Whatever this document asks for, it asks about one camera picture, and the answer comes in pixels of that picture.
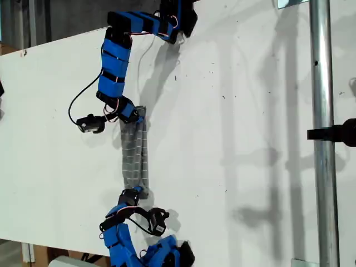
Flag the grey striped towel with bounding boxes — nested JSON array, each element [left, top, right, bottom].
[[118, 105, 152, 200]]

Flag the white plastic container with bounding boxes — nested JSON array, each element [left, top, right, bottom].
[[49, 255, 84, 267]]

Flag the brown cardboard box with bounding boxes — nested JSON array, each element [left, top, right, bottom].
[[33, 244, 112, 267], [0, 43, 18, 56]]

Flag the black clamp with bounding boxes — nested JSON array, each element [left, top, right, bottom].
[[306, 118, 356, 147]]

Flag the black camera cable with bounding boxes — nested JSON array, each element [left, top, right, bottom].
[[68, 69, 106, 125], [127, 217, 156, 236]]

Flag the black camera box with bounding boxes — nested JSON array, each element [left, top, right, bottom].
[[76, 113, 106, 135], [149, 207, 170, 237]]

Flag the steel post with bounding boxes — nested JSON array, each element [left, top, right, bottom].
[[309, 0, 340, 267]]

